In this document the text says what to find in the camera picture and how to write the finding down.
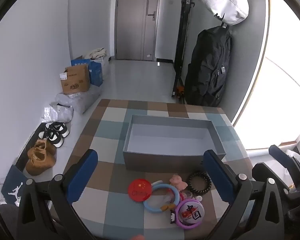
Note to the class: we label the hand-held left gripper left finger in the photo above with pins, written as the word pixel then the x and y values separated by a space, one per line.
pixel 86 170

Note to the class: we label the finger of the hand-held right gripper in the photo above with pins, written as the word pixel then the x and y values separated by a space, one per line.
pixel 261 170
pixel 278 153

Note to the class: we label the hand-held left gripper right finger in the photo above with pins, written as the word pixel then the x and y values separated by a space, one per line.
pixel 216 172

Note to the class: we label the grey cardboard box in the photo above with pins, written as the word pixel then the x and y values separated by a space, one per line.
pixel 170 142

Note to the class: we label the red round badge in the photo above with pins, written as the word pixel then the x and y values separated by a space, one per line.
pixel 138 192

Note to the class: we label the small red clear trinket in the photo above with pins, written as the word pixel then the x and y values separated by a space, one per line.
pixel 186 194

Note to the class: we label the pink pig figurine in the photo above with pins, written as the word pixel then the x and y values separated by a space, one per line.
pixel 177 181

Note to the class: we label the black white sneaker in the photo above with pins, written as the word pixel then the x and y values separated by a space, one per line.
pixel 54 138
pixel 58 128

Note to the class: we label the round printed badge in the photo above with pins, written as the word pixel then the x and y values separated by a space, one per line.
pixel 191 211

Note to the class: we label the brown boot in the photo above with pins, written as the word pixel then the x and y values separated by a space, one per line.
pixel 46 147
pixel 38 163

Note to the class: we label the checkered tablecloth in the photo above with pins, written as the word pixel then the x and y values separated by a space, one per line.
pixel 110 130

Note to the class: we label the small black charm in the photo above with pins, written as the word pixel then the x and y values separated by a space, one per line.
pixel 173 217

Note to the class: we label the grey plastic parcel bag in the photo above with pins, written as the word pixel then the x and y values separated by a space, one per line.
pixel 60 113

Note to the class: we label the black shoe mat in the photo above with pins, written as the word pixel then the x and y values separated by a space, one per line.
pixel 31 138

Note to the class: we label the white plastic bags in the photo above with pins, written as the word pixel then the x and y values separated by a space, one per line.
pixel 82 101

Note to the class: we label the blue paper bag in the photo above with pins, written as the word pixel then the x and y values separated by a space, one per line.
pixel 12 180

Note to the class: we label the brown cardboard box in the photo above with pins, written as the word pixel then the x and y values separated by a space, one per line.
pixel 76 80

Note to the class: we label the blue cardboard box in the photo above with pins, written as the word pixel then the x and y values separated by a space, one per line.
pixel 96 75

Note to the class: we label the large black bag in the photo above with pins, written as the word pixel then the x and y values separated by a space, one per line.
pixel 210 62

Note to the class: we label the beige cloth bag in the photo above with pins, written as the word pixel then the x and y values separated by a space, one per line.
pixel 96 53

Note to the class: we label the black coat stand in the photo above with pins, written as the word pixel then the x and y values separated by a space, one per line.
pixel 183 30

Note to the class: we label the grey door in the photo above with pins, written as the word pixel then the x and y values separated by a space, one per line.
pixel 132 17

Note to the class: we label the white hanging bag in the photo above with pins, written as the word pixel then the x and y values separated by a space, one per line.
pixel 225 0

